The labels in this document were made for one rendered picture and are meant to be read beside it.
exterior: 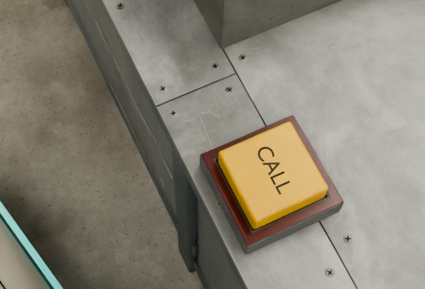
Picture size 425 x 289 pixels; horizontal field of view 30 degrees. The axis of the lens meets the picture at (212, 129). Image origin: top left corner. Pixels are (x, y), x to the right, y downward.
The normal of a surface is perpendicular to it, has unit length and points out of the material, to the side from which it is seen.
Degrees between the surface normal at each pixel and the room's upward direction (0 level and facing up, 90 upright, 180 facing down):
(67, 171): 0
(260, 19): 90
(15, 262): 28
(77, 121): 0
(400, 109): 0
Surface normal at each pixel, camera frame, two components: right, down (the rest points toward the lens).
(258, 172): 0.02, -0.43
